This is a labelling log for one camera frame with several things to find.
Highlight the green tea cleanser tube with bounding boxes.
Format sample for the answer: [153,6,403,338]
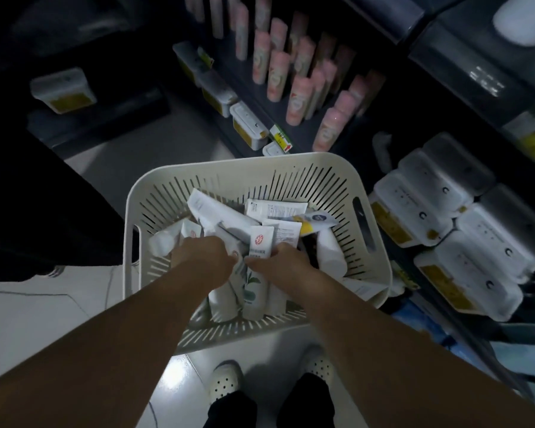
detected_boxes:
[243,225,275,322]

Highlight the black side shelving unit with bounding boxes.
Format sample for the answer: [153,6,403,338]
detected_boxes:
[0,0,170,147]

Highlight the pile of tubes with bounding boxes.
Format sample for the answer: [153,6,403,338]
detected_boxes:
[147,187,386,324]

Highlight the person's right hand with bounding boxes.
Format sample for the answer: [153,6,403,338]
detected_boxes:
[244,243,316,293]

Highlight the person's white shoe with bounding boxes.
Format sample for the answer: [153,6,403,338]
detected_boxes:
[208,360,246,404]
[297,346,336,384]

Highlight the person's right white shoe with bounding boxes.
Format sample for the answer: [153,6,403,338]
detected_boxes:
[297,346,336,384]

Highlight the person's left white shoe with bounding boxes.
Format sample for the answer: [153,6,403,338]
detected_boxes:
[208,360,246,404]

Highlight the person's right forearm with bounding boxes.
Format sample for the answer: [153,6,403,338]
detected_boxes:
[289,267,535,428]

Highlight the person's black trousers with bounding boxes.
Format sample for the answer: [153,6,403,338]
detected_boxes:
[203,373,336,428]

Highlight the person's left forearm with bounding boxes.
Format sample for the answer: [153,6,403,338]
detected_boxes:
[0,262,215,428]

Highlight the cream slotted plastic basket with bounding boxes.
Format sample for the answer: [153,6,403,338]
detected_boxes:
[123,152,393,355]

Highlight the person's left hand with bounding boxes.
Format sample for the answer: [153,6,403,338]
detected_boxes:
[171,235,240,291]

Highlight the stack of white hinged packs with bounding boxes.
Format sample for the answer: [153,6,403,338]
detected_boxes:
[369,131,535,324]

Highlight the dark grey shelf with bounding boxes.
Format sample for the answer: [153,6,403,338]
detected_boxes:
[160,0,535,402]

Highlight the row of pink tall bottles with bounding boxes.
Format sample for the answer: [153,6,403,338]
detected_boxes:
[185,0,386,153]

